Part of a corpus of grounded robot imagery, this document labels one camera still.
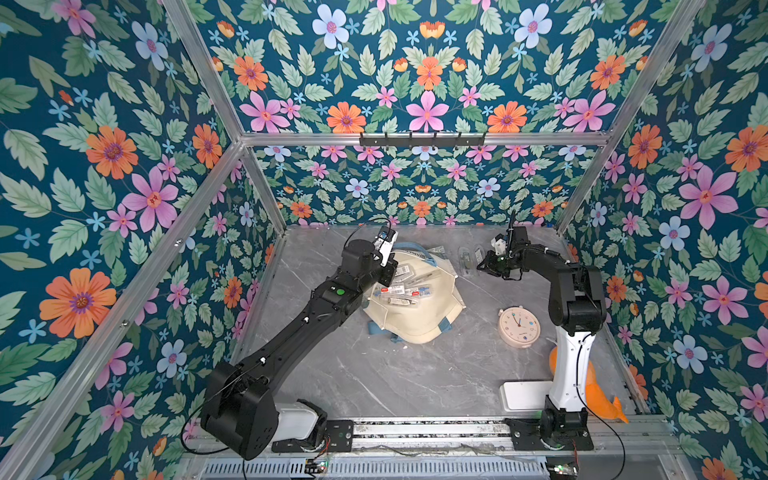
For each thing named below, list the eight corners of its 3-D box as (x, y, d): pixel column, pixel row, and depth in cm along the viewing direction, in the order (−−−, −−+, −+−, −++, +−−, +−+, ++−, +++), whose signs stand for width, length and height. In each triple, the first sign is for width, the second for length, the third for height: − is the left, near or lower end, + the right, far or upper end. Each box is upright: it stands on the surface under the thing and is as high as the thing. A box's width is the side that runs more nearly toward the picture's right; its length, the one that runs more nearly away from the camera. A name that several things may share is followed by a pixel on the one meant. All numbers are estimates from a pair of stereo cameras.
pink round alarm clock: (502, 347, 90) (505, 343, 88) (494, 311, 98) (496, 306, 96) (541, 347, 90) (545, 343, 88) (530, 311, 98) (533, 306, 96)
